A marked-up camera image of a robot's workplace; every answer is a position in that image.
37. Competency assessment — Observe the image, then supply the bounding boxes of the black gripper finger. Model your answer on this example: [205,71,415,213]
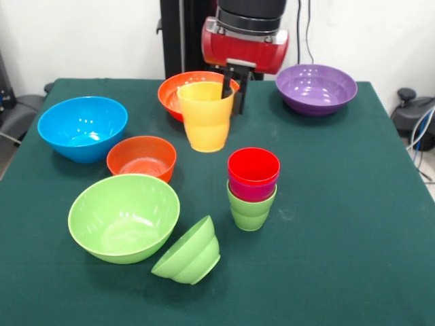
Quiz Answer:
[234,69,251,115]
[221,66,236,100]

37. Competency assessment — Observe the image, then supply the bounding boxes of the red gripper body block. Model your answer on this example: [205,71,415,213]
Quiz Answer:
[200,24,290,75]

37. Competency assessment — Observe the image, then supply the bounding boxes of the yellow cup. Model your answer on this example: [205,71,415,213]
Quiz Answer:
[176,81,238,153]

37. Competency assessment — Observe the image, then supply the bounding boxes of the large orange bowl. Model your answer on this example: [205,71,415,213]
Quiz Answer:
[157,71,241,123]

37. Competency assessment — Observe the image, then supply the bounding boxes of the red cup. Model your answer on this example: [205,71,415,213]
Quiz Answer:
[227,147,281,186]

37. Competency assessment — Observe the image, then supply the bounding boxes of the large purple bowl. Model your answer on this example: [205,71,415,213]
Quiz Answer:
[275,64,358,117]

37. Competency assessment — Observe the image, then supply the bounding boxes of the purple cup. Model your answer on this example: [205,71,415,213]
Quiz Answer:
[228,169,280,202]

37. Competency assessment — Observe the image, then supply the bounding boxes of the green cup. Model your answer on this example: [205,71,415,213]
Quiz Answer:
[226,179,278,232]

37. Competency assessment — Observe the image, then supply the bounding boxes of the small orange bowl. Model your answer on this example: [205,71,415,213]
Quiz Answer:
[105,135,177,183]

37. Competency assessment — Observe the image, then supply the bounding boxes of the blue bowl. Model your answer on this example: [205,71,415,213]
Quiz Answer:
[37,96,129,164]

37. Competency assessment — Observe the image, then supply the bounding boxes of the small green bowl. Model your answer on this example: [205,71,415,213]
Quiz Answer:
[151,215,222,286]

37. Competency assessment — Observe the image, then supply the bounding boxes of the large green bowl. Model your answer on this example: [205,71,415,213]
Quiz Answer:
[67,173,181,265]

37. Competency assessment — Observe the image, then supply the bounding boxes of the dark green tablecloth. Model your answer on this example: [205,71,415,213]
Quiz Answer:
[0,78,435,326]

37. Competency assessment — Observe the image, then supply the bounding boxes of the black machine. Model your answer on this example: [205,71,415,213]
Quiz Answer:
[0,47,16,113]

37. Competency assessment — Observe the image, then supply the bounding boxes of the black wall cable with plug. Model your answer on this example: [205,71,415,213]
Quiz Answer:
[294,0,304,67]

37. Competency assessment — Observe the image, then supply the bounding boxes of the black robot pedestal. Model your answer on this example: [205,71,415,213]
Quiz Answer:
[156,0,266,82]

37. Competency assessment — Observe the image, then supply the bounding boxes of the thin black wall cable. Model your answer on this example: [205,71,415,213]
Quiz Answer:
[305,0,315,66]

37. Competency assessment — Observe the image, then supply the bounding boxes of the blue and white cables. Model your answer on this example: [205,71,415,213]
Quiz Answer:
[406,108,435,184]

